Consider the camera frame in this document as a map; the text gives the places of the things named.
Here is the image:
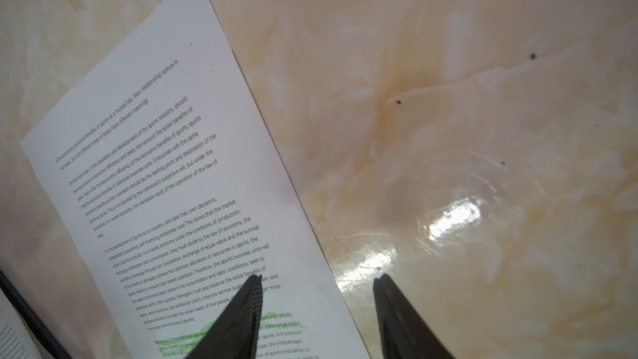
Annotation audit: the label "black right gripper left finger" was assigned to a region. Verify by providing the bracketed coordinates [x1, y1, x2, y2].
[186, 275, 264, 359]

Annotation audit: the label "teal folder with black inside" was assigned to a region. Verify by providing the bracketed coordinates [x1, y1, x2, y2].
[1, 272, 72, 359]

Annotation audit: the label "printed paper sheet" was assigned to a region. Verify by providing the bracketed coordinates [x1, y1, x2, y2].
[22, 0, 368, 358]
[0, 293, 43, 359]

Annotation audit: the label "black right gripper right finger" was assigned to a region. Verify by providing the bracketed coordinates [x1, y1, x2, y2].
[373, 274, 454, 359]

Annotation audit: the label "printed paper sheet bottom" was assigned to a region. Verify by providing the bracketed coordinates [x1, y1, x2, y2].
[22, 0, 368, 358]

